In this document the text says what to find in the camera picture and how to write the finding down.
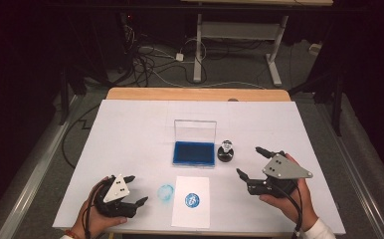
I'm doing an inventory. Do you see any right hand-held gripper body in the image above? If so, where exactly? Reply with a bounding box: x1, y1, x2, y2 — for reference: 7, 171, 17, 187
246, 149, 314, 199

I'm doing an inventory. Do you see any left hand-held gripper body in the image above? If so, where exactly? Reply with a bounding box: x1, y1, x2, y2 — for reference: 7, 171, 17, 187
94, 173, 138, 219

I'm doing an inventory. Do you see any black stamp with crystal knob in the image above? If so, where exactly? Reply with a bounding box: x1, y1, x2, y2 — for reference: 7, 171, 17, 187
216, 138, 236, 163

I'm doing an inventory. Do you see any white paper sheet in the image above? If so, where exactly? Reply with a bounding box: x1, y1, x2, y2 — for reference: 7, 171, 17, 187
170, 175, 212, 230

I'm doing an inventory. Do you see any blue ink pad clear case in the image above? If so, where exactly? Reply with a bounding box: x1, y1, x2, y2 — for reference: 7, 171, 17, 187
172, 119, 218, 168

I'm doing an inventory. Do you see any person's left hand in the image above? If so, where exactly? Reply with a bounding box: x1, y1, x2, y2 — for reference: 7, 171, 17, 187
70, 176, 128, 239

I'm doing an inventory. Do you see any person's right hand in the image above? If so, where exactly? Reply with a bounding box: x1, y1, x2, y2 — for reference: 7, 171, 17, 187
259, 152, 320, 233

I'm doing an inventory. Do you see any black metal stand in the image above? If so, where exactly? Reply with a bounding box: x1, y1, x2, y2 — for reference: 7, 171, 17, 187
288, 13, 346, 137
58, 64, 89, 127

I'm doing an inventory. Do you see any wooden table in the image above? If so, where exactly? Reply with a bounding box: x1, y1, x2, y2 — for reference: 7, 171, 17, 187
104, 87, 300, 239

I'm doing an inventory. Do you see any white floor box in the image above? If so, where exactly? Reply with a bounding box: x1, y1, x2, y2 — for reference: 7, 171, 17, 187
308, 42, 324, 57

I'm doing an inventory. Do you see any white-legged desk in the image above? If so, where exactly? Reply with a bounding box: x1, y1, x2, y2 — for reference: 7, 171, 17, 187
179, 0, 334, 89

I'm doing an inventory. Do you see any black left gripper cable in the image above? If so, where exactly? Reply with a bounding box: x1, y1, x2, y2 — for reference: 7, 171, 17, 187
81, 180, 105, 239

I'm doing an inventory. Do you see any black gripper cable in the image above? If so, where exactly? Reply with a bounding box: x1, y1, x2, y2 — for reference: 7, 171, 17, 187
81, 180, 105, 239
273, 183, 304, 239

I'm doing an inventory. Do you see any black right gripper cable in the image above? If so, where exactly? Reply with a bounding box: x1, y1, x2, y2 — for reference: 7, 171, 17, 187
273, 183, 304, 239

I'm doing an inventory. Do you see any orange bracelet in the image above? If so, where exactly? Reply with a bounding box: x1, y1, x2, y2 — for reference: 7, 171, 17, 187
64, 228, 83, 239

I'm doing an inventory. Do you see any black floor cable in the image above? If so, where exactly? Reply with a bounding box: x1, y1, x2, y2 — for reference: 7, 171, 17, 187
61, 104, 102, 170

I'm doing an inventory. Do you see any aluminium rail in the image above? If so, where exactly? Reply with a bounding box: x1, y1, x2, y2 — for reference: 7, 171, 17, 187
0, 94, 83, 239
314, 102, 384, 239

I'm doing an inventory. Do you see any white floor cable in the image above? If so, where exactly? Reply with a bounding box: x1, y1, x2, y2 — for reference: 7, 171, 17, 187
146, 64, 268, 91

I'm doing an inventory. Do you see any tangle of black floor cables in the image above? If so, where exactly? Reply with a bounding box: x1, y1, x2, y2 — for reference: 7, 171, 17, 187
118, 12, 209, 90

